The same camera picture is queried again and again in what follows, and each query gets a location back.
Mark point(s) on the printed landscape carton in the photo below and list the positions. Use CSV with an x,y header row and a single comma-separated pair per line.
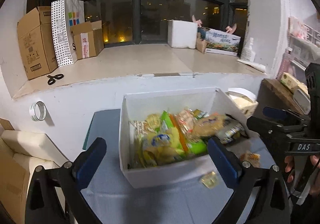
x,y
219,42

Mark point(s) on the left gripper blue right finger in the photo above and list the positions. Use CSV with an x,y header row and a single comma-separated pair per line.
x,y
227,164

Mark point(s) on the wooden side shelf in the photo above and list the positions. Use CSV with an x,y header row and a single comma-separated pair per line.
x,y
273,94

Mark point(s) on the white polka dot paper bag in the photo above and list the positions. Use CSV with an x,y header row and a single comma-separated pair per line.
x,y
64,15

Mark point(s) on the beige noodle snack bag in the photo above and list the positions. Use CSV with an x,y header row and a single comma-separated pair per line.
x,y
141,130

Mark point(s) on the white grey device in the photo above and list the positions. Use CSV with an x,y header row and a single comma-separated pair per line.
x,y
302,100

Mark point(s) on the white rolled paper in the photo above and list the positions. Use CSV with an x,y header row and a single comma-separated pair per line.
x,y
257,66

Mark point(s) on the yellow snack bag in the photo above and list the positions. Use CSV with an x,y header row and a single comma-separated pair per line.
x,y
157,149

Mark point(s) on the small yellow candy packet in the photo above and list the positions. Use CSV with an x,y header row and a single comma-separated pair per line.
x,y
210,180

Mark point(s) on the small brown paper bag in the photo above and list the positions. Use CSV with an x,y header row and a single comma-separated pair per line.
x,y
201,44

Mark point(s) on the small open cardboard box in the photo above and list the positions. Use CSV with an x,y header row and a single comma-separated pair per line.
x,y
88,39

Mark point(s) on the black scissors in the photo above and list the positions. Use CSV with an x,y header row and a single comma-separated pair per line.
x,y
53,78

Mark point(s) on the clear tape roll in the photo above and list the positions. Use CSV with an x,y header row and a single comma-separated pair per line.
x,y
38,111

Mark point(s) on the white plastic bottle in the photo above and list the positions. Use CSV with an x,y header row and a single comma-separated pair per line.
x,y
247,53

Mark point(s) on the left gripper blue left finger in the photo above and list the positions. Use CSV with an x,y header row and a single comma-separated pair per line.
x,y
87,163

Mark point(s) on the green snack bag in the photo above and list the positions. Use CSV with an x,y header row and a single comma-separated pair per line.
x,y
183,146

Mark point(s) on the grey silver snack bag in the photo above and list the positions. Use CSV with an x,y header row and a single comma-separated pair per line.
x,y
231,130

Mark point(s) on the person's right hand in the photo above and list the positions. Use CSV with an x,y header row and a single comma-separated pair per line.
x,y
315,188

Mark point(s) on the white cushion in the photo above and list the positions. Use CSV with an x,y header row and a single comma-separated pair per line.
x,y
30,150

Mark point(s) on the large brown cardboard box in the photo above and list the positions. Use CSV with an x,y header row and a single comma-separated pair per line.
x,y
35,41

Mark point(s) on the round cookie pack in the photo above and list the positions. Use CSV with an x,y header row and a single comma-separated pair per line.
x,y
208,126

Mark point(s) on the pink wall rack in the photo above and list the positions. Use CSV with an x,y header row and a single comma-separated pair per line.
x,y
301,49

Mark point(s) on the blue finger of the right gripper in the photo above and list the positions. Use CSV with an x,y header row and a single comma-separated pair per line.
x,y
280,114
268,127

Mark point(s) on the green yellow tissue packet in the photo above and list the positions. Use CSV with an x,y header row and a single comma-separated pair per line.
x,y
289,81

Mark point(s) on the white foam box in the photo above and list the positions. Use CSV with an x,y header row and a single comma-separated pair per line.
x,y
182,34

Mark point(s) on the orange white snack bag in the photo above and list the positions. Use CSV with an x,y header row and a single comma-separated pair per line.
x,y
186,121

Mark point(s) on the small orange snack packet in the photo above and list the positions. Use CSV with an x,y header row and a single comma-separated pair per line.
x,y
252,158

